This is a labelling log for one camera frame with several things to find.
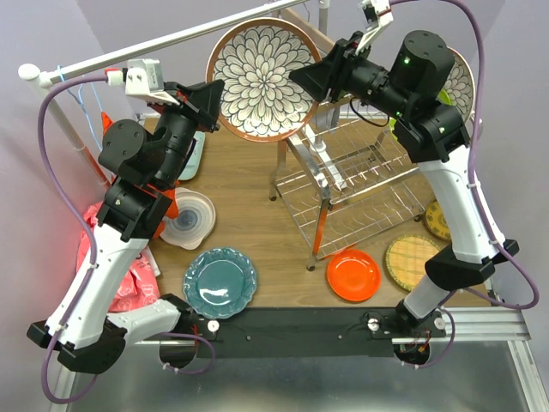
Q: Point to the pink plastic bag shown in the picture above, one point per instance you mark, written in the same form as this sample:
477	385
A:
139	286

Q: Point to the large floral plate brown rim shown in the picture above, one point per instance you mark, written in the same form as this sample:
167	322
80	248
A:
459	88

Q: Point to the blue wire hanger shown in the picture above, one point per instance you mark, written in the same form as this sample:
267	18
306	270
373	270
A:
78	98

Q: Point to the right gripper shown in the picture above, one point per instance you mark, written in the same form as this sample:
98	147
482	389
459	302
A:
332	73

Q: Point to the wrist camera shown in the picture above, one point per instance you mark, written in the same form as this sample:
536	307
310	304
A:
142	79
378	15

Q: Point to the orange plate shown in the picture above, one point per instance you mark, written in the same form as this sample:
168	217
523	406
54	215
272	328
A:
353	275

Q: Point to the white clothes rail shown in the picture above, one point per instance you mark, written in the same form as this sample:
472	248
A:
41	81

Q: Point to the light blue divided tray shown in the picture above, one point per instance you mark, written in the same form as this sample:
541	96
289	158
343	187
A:
194	157

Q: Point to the orange oven mitt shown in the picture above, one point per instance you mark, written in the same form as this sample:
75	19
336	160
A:
169	210

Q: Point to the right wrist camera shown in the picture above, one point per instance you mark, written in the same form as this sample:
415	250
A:
378	15

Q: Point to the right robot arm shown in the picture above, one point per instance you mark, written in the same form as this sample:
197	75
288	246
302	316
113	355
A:
437	141

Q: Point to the wooden clip hanger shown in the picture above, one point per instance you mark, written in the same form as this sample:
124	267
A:
321	40

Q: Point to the woven bamboo plate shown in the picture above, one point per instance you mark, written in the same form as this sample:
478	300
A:
405	259

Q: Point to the yellow patterned dark plate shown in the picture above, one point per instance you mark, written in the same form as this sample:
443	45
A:
435	222

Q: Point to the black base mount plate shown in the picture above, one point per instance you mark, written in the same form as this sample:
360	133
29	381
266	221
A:
284	332

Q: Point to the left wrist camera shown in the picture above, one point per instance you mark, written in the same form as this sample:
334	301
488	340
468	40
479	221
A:
142	79

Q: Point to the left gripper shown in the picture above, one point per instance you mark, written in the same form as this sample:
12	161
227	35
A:
202	106

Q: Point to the teal scalloped plate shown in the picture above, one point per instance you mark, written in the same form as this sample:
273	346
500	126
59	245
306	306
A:
220	283

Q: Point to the metal dish rack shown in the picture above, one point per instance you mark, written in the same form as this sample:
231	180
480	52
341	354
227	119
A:
344	179

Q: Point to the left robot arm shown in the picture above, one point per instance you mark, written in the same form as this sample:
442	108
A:
87	336

